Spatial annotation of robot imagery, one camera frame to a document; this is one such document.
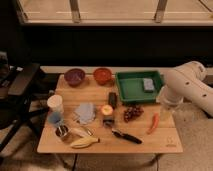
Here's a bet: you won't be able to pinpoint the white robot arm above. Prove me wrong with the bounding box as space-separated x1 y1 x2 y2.
156 61 213 117

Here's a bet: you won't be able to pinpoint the orange bowl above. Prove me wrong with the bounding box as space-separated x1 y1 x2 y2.
93 68 112 85

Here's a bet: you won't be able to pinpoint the black rectangular block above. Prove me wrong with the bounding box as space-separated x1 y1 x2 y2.
108 92 117 109

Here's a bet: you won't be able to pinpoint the red yellow apple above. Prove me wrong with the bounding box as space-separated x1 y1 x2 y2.
101 105 113 116

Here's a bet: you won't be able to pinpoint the green plastic tray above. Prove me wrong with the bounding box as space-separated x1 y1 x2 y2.
115 70 164 103

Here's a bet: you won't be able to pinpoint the wooden folding table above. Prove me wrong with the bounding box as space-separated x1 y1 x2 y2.
37 74 183 154

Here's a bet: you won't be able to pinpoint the purple bowl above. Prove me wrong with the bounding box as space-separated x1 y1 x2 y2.
64 68 85 87

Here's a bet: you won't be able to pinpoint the black binder clip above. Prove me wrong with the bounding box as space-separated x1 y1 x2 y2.
103 115 115 127

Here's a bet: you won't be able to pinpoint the blue grey cloth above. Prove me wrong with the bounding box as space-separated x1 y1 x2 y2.
74 103 96 124

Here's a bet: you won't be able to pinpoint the dark red grapes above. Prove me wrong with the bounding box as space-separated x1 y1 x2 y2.
124 106 144 122

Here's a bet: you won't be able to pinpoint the blue sponge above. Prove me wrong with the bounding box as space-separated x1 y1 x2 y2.
143 78 155 92

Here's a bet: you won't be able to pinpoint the white cup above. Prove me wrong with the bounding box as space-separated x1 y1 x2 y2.
47 95 64 113

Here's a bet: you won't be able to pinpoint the blue cup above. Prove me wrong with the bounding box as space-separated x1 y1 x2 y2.
47 112 63 128

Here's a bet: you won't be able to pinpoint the orange carrot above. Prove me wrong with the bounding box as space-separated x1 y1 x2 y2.
147 113 159 134

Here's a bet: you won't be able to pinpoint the yellow banana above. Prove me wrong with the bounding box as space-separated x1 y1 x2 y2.
70 137 100 148

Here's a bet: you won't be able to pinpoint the small metal cup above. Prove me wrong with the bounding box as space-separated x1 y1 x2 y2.
55 125 69 141

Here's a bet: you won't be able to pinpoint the black office chair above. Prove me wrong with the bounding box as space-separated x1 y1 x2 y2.
0 51 48 153

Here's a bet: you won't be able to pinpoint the white handled utensil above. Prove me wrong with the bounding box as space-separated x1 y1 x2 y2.
70 128 93 137

